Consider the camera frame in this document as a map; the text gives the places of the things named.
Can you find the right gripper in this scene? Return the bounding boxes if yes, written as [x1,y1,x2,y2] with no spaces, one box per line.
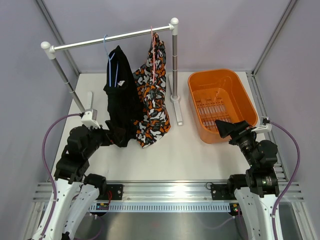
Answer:
[215,119,258,168]

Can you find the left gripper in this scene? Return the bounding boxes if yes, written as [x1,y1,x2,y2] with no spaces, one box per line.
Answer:
[83,120,126,158]

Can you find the black shorts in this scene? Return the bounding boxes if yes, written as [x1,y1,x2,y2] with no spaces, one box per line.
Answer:
[103,46,144,144]

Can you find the orange camouflage shorts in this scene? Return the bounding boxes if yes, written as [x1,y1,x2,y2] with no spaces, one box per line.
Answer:
[133,33,171,148]

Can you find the blue wire hanger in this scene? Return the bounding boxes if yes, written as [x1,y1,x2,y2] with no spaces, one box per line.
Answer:
[103,34,119,88]

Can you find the pink wire hanger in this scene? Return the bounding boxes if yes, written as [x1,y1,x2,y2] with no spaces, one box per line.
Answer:
[150,26,157,85]

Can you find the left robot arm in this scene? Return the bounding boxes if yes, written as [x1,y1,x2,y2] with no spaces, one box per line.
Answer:
[32,120,123,240]

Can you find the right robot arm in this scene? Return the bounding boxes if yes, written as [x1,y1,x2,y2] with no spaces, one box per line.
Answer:
[215,118,281,240]

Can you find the orange plastic basket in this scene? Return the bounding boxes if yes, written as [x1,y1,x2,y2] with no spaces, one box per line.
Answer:
[187,68,258,144]

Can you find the silver clothes rack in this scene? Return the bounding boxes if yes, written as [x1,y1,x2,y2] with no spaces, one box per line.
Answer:
[40,17,183,126]

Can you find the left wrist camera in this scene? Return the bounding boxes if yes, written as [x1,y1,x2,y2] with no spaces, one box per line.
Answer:
[81,108,101,129]

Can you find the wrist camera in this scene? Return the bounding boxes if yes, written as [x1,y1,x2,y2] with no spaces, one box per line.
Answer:
[251,116,272,134]
[81,108,101,129]

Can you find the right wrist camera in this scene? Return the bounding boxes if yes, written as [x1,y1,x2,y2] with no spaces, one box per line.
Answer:
[251,116,272,134]

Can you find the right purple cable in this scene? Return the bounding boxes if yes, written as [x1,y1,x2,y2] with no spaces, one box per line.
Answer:
[199,120,301,240]

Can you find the white slotted cable duct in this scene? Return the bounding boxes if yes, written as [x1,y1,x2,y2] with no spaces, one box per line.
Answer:
[88,202,233,213]

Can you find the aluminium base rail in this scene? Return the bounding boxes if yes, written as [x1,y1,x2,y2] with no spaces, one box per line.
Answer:
[31,180,304,202]

